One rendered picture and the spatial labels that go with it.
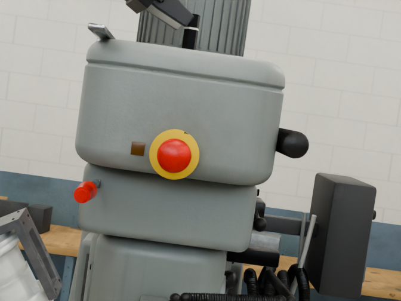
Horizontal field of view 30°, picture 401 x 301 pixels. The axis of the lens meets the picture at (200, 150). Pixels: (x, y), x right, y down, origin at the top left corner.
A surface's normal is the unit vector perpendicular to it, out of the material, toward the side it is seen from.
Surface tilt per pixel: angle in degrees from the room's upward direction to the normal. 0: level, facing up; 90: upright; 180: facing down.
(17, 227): 100
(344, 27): 90
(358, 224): 90
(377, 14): 90
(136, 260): 90
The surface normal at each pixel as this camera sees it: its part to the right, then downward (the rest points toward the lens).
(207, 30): 0.26, 0.09
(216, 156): 0.02, 0.06
